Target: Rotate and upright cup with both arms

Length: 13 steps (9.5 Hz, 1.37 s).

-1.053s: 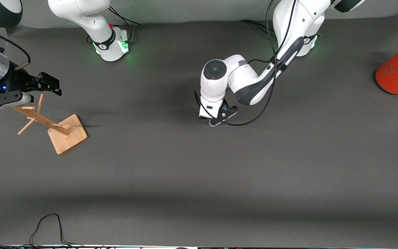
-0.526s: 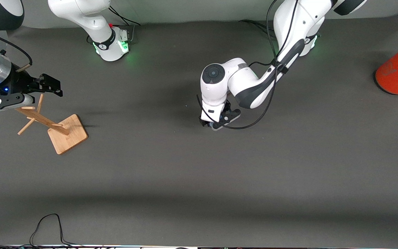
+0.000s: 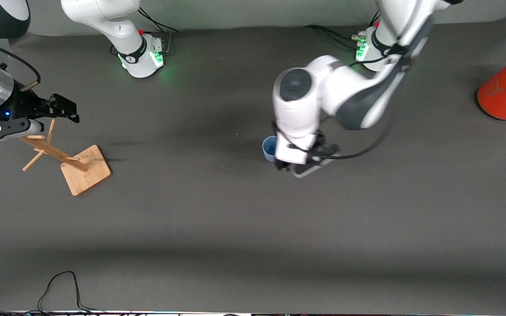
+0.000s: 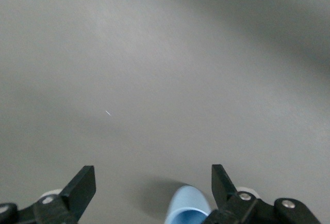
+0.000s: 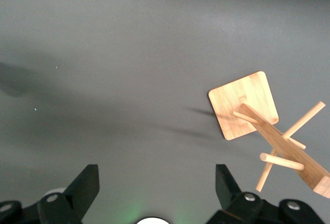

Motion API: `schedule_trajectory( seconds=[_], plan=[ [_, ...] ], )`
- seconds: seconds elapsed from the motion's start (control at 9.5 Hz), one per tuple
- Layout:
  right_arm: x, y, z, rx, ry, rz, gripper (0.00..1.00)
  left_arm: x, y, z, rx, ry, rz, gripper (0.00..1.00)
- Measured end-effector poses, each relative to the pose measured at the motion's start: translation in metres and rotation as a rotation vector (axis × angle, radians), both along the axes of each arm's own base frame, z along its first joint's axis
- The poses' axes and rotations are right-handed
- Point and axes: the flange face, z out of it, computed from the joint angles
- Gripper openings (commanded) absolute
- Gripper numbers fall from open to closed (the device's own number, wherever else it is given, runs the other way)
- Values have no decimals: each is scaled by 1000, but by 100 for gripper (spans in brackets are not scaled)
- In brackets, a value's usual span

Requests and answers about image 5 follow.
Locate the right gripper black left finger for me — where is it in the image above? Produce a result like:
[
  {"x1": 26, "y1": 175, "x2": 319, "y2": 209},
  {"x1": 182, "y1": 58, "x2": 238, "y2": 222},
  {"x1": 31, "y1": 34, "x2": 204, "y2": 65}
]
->
[{"x1": 0, "y1": 164, "x2": 100, "y2": 224}]

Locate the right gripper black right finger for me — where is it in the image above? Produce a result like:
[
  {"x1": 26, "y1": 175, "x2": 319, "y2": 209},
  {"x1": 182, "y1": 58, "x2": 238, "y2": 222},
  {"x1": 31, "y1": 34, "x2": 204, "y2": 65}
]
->
[{"x1": 206, "y1": 164, "x2": 325, "y2": 224}]

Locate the wooden cup rack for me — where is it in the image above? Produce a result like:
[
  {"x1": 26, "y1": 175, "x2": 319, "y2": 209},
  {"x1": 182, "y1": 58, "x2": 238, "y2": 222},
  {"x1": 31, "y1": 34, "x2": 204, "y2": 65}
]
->
[{"x1": 207, "y1": 70, "x2": 330, "y2": 199}]

